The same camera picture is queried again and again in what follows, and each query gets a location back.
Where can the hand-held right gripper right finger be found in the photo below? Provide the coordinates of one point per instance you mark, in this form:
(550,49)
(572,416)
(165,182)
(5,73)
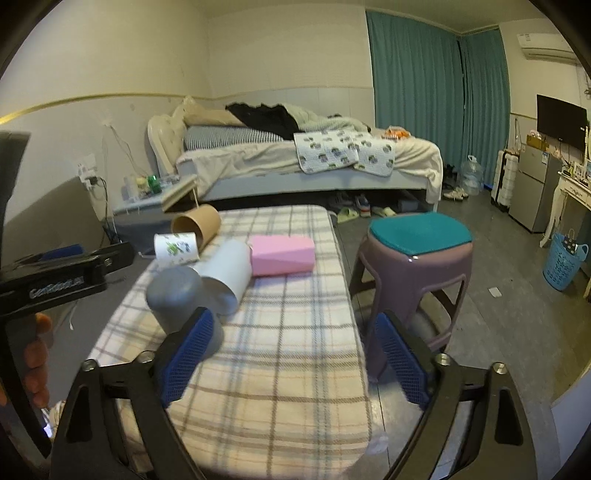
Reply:
(401,360)

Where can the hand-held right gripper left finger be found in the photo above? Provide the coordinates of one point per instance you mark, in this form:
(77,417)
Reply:
(184,355)

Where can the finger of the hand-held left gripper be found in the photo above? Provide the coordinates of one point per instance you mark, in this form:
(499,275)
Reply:
(117,256)
(64,253)

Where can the white cup with green print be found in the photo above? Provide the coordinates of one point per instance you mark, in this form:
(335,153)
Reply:
(178,258)

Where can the grey cup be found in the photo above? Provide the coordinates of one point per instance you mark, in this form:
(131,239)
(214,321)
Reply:
(171,295)

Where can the brown paper cup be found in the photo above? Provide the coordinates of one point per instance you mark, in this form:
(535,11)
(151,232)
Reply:
(207,221)

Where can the person's left hand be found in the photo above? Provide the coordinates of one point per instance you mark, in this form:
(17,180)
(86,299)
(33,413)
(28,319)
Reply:
(38,360)

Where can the grey bedside table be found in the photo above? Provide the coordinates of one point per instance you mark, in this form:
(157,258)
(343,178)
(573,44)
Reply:
(138,217)

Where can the green bottle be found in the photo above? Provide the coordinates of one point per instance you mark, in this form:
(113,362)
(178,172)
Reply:
(154,184)

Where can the white power strip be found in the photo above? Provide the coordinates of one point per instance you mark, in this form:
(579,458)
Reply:
(87,173)

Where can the purple plastic stool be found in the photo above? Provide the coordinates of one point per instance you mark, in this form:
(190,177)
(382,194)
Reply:
(406,277)

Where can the wooden board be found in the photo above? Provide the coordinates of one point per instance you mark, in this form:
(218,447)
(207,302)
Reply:
(180,194)

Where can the white paper scrap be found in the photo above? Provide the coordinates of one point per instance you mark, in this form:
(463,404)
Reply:
(496,291)

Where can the white padded headboard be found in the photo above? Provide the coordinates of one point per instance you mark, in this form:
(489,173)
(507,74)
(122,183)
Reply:
(161,138)

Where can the teal stool cushion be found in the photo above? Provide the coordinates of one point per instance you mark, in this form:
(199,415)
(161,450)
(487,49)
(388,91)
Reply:
(420,233)

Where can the pink tissue box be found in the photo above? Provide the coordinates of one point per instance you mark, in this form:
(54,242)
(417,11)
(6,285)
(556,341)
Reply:
(281,256)

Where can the green slipper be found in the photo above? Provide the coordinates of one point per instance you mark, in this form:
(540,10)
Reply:
(384,211)
(346,215)

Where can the grey sneaker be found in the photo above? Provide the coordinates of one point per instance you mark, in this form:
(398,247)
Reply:
(363,205)

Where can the striped pillow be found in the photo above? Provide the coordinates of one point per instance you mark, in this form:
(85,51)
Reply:
(226,136)

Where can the cream pillow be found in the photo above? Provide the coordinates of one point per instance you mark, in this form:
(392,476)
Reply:
(207,114)

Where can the bed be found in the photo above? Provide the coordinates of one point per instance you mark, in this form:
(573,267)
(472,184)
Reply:
(258,161)

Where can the white sneakers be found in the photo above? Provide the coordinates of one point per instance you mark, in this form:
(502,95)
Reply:
(456,194)

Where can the blue laundry basket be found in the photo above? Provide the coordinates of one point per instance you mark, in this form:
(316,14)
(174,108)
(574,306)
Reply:
(561,270)

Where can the large water jug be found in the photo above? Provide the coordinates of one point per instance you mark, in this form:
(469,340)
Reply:
(472,177)

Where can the black clothing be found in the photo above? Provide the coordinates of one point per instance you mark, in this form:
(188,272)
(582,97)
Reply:
(268,117)

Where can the white suitcase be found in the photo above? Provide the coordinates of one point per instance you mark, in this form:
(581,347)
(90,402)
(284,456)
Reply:
(503,180)

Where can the grey small fridge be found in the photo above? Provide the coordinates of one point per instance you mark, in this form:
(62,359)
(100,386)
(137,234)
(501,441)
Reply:
(533,189)

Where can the patterned quilted mat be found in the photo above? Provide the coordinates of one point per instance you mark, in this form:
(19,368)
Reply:
(341,150)

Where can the orange packet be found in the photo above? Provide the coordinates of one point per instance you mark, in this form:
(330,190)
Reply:
(398,132)

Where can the white desk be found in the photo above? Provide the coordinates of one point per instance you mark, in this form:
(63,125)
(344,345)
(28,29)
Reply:
(572,187)

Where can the white duvet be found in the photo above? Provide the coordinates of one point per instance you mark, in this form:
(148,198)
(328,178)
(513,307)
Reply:
(323,121)

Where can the box on fridge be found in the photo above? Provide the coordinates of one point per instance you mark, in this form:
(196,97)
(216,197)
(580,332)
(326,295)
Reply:
(538,140)

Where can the narrow teal curtain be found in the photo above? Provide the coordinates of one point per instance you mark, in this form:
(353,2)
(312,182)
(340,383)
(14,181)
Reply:
(485,101)

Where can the wide teal curtain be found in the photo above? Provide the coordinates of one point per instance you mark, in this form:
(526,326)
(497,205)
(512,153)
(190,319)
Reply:
(415,87)

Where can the black monitor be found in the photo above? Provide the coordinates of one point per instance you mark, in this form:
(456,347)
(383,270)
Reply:
(561,120)

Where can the white air conditioner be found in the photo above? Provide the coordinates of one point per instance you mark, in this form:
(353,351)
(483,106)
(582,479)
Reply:
(547,46)

